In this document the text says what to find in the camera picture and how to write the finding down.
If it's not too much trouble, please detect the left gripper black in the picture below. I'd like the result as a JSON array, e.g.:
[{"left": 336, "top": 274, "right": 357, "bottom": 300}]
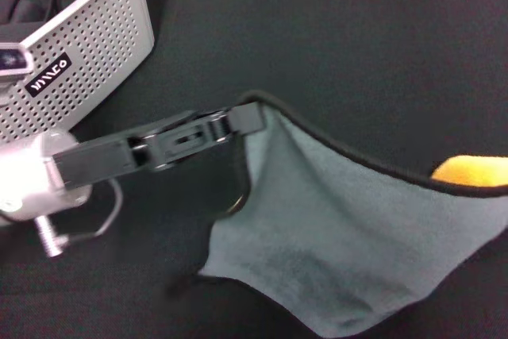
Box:
[{"left": 52, "top": 110, "right": 214, "bottom": 192}]

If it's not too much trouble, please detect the yellow and grey towel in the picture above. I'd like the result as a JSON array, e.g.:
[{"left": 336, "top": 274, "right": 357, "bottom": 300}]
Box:
[{"left": 197, "top": 90, "right": 508, "bottom": 339}]

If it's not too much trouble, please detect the grey perforated storage box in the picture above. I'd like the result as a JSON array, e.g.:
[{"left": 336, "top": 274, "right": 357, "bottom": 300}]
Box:
[{"left": 0, "top": 0, "right": 156, "bottom": 144}]

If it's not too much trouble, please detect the black cable with spring plug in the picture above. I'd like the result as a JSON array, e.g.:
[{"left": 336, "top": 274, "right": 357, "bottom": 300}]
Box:
[{"left": 34, "top": 177, "right": 122, "bottom": 259}]

